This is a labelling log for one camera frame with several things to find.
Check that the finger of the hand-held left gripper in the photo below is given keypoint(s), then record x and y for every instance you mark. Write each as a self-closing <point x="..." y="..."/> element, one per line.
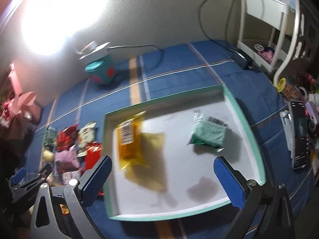
<point x="18" y="176"/>
<point x="41" y="175"/>

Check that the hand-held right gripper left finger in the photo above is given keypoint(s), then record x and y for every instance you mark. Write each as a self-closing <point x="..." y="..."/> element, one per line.
<point x="96" y="179"/>

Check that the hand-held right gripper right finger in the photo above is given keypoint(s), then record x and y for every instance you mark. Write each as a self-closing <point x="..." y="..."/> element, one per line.
<point x="228" y="184"/>

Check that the large red snack packet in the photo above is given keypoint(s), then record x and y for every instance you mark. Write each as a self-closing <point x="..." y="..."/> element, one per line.
<point x="93" y="155"/>

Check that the pink snack packet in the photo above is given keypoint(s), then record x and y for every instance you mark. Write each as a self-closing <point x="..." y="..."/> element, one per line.
<point x="65" y="159"/>

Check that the yellow cake packet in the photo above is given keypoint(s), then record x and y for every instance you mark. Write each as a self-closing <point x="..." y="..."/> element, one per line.
<point x="64" y="208"/>

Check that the yellow snack packet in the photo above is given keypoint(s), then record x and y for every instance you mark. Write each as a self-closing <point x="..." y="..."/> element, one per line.
<point x="129" y="142"/>

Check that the mint green snack packet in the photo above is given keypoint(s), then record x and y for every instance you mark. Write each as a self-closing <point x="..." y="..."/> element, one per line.
<point x="208" y="134"/>

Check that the white tray box teal rim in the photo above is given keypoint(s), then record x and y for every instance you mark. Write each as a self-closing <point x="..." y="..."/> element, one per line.
<point x="174" y="129"/>

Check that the small green snack packet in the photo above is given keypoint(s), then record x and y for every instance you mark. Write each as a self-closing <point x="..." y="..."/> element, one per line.
<point x="49" y="137"/>

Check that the cream snack packet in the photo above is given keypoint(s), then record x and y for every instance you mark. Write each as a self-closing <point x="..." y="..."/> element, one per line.
<point x="86" y="134"/>

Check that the small red snack packet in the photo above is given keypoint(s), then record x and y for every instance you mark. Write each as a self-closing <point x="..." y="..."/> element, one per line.
<point x="66" y="135"/>

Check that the dark gift box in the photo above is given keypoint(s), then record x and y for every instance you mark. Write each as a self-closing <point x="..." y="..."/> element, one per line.
<point x="32" y="113"/>

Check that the pink bow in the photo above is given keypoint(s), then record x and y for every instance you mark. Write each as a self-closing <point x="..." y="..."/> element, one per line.
<point x="23" y="98"/>

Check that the white phone holder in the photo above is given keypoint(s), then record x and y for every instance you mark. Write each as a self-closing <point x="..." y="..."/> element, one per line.
<point x="286" y="129"/>

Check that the black smartphone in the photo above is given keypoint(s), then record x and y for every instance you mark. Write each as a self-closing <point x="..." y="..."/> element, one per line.
<point x="299" y="134"/>

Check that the teal cube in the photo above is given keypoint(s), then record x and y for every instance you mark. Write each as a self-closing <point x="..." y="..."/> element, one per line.
<point x="99" y="69"/>

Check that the lavender device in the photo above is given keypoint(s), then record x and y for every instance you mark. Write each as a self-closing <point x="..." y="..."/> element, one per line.
<point x="311" y="109"/>

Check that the colourful cylinder can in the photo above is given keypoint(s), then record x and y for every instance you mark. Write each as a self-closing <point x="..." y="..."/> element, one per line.
<point x="290" y="89"/>

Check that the black power adapter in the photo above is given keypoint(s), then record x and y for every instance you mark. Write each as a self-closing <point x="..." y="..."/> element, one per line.
<point x="240" y="57"/>

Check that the blue plaid blanket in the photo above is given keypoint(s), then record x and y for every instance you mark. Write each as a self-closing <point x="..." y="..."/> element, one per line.
<point x="189" y="62"/>

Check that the white power strip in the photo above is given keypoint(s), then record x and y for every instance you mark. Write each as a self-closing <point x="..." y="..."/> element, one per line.
<point x="92" y="49"/>

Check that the pink flowers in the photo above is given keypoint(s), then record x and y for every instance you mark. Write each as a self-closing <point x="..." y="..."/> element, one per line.
<point x="309" y="79"/>

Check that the pink packets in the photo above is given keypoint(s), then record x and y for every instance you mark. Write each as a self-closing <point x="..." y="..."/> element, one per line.
<point x="266" y="54"/>

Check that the white round object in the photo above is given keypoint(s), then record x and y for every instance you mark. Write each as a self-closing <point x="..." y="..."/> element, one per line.
<point x="258" y="46"/>

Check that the white shelf rack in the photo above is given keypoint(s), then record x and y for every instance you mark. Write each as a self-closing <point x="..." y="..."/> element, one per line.
<point x="264" y="5"/>

